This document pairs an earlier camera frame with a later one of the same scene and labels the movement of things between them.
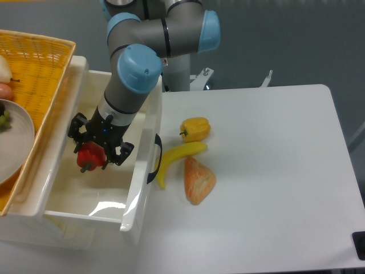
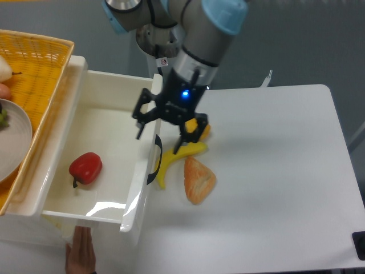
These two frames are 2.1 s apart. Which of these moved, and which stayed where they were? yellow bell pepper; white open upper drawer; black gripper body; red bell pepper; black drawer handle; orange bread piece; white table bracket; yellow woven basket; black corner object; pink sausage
Moved: red bell pepper; black gripper body
Stayed: black corner object; yellow bell pepper; white open upper drawer; black drawer handle; white table bracket; yellow woven basket; pink sausage; orange bread piece
